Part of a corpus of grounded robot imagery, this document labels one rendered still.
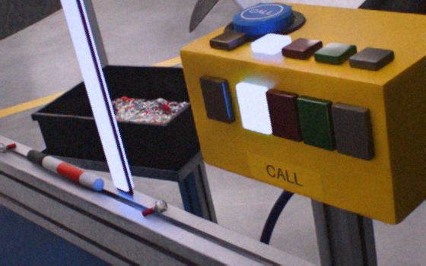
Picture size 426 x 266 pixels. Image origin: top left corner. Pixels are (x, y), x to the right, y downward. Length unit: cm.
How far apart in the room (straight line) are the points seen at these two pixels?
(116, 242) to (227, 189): 167
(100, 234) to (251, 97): 39
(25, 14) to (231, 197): 100
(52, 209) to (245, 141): 42
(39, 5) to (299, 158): 236
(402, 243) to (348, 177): 165
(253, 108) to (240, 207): 188
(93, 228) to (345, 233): 36
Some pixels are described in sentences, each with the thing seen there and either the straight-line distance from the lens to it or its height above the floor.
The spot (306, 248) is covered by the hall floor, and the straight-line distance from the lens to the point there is 208.
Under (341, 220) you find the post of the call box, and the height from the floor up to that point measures 94.
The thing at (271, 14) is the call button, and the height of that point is 108.
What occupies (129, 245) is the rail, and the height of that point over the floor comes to 82.
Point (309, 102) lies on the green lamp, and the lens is 40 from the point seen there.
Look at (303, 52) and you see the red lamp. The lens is 42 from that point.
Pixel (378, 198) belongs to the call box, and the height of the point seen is 100.
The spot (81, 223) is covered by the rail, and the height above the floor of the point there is 82.
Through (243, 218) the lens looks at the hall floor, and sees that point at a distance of 226.
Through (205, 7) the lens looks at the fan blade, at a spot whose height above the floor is 95.
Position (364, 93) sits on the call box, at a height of 106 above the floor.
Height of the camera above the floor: 123
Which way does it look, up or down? 25 degrees down
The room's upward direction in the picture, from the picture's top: 12 degrees counter-clockwise
